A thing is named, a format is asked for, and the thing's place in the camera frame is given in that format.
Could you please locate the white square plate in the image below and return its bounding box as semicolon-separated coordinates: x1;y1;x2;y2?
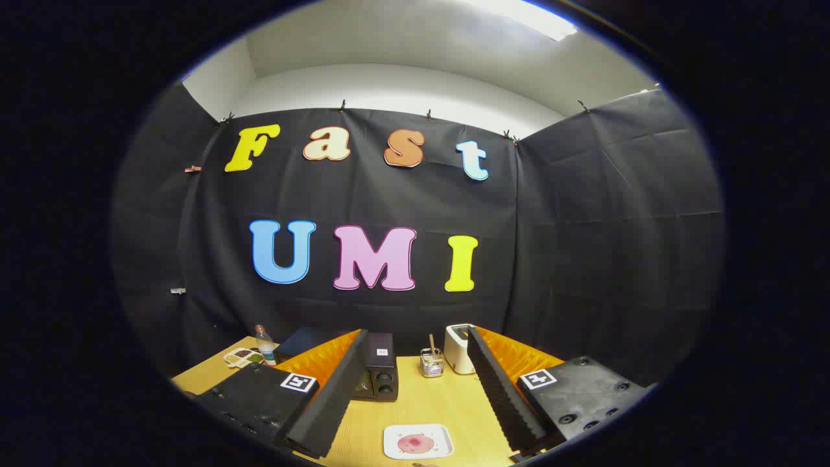
383;424;455;461

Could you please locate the black toaster oven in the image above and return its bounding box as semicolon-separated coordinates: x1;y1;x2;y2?
274;326;400;403

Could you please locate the pink round food slice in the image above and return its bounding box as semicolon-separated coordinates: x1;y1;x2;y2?
397;434;436;454

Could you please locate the white bread toaster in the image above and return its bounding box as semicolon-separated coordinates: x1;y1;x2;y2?
444;323;477;376

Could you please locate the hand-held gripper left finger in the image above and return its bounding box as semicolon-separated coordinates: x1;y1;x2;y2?
193;328;369;460

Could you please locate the clear plastic bottle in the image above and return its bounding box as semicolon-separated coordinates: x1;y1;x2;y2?
255;324;278;367

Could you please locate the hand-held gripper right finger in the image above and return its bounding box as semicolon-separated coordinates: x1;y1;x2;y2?
466;326;656;462

